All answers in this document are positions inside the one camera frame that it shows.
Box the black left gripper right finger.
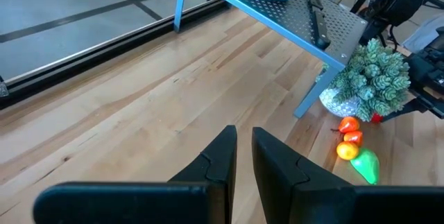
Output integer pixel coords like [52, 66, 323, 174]
[251, 126, 355, 224]

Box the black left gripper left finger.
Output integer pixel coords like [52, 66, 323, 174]
[168, 125, 239, 224]

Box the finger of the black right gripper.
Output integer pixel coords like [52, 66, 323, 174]
[381, 97, 432, 123]

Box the potted artificial succulent plant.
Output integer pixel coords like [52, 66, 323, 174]
[315, 37, 412, 123]

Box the stemmed red orange fruit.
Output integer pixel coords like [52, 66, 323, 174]
[331, 115, 361, 134]

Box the small orange fruit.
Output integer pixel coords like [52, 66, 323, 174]
[335, 141, 360, 161]

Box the black kitchen knife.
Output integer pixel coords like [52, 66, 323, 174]
[307, 0, 332, 51]

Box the red plastic tomato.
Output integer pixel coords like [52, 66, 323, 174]
[343, 130, 364, 147]

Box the green plastic apple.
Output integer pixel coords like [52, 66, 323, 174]
[349, 147, 381, 186]

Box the perforated grey metal stand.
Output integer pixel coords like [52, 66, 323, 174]
[173, 0, 369, 119]

